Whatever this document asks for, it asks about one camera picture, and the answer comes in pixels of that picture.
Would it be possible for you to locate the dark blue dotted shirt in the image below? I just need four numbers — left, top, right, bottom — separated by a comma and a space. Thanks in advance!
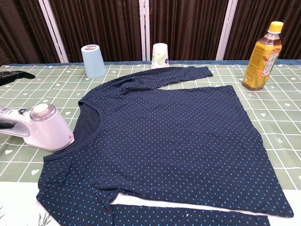
36, 65, 294, 226

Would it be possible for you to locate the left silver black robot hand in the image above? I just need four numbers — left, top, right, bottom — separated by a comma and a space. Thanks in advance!
0, 70, 36, 129

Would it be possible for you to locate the green checked tablecloth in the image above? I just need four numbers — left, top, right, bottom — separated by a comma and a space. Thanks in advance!
0, 63, 301, 226

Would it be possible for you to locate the silver handheld steamer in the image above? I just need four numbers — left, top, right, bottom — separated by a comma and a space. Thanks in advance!
0, 103, 75, 153

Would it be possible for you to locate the white leaf print paper cup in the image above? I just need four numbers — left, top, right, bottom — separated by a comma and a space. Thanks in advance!
150, 42, 170, 69

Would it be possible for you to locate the yellow tea bottle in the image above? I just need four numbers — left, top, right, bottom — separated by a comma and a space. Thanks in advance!
242, 21, 285, 91

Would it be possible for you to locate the dark screen panel white frame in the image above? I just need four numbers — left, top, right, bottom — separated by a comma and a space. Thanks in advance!
44, 0, 146, 63
218, 0, 301, 61
145, 0, 233, 61
0, 0, 63, 66

